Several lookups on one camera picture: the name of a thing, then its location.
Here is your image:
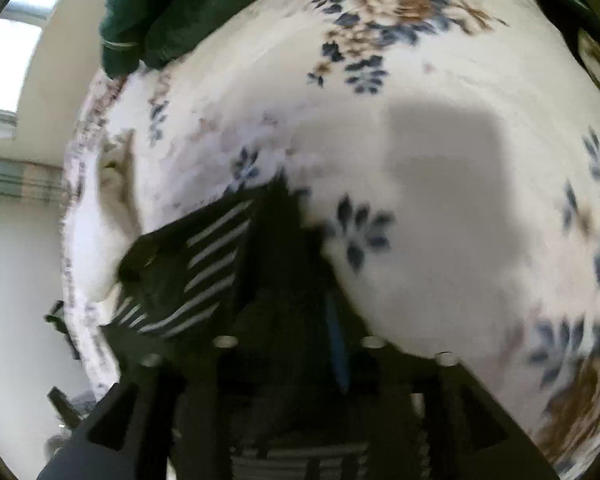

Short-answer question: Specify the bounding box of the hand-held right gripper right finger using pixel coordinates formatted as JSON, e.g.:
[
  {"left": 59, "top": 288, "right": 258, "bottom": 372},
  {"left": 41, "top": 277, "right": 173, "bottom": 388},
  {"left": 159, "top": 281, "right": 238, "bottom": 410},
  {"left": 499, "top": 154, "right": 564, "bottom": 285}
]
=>
[{"left": 325, "top": 260, "right": 561, "bottom": 480}]

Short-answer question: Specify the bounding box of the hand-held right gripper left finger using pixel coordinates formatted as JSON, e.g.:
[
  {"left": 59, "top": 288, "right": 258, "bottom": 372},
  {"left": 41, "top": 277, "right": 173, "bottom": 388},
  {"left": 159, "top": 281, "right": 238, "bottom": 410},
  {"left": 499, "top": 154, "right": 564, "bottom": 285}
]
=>
[{"left": 37, "top": 240, "right": 326, "bottom": 480}]

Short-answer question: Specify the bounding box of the dark striped sweater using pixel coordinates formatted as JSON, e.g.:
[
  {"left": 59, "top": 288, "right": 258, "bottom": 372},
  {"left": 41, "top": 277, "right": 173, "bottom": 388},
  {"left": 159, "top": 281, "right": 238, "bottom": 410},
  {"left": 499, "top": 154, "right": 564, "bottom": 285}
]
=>
[{"left": 100, "top": 175, "right": 331, "bottom": 346}]

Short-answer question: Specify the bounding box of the floral blanket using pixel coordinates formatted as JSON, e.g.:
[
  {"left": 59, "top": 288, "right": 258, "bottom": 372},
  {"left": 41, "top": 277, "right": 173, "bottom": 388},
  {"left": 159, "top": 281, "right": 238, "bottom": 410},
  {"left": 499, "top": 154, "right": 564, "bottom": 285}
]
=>
[{"left": 60, "top": 0, "right": 600, "bottom": 476}]

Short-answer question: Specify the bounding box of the teal striped curtain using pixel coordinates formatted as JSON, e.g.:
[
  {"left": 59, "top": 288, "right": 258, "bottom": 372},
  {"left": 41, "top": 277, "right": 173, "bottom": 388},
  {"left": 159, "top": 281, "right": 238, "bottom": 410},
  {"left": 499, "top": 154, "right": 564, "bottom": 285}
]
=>
[{"left": 0, "top": 155, "right": 68, "bottom": 206}]

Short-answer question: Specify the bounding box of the teal folded quilt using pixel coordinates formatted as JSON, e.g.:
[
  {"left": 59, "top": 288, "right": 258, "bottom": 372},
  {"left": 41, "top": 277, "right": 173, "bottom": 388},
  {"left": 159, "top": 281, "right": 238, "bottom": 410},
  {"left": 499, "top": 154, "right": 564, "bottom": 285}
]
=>
[{"left": 99, "top": 0, "right": 321, "bottom": 78}]

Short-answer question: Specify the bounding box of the window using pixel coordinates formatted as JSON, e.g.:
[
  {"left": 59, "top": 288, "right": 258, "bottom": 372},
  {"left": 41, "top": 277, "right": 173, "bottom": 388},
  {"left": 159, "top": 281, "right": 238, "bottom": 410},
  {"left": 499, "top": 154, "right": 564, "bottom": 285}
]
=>
[{"left": 0, "top": 0, "right": 88, "bottom": 116}]

